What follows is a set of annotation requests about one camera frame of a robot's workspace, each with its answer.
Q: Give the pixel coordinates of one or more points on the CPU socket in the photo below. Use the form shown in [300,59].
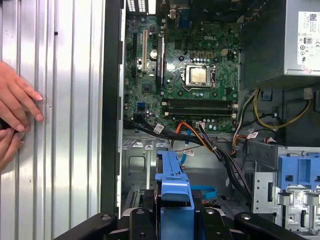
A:
[186,87]

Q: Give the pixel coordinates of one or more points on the white expansion slot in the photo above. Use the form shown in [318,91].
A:
[144,50]

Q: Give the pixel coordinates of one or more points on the black RAM slot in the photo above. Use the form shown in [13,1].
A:
[200,101]
[200,107]

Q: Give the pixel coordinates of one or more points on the black expansion slot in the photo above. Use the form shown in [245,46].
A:
[135,55]

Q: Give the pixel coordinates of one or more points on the blue drive cage latch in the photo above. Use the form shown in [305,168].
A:
[297,170]

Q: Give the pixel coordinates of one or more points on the black PC case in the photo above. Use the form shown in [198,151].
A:
[111,100]

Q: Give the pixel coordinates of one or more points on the silver CPU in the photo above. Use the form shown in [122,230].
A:
[199,75]

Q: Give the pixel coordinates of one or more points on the hard disk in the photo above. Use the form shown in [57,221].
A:
[175,185]

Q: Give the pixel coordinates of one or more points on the green motherboard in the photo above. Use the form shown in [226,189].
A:
[175,112]

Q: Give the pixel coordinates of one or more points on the person's left hand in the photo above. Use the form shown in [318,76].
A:
[15,92]

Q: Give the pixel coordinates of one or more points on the person's right hand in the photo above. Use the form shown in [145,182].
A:
[8,145]

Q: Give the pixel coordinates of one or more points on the metal drive cage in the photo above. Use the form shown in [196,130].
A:
[262,190]

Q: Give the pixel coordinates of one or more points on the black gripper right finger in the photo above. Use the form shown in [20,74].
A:
[210,225]

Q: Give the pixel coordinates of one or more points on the grey power supply unit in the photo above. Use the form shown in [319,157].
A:
[265,37]

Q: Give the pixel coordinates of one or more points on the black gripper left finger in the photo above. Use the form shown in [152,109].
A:
[140,225]

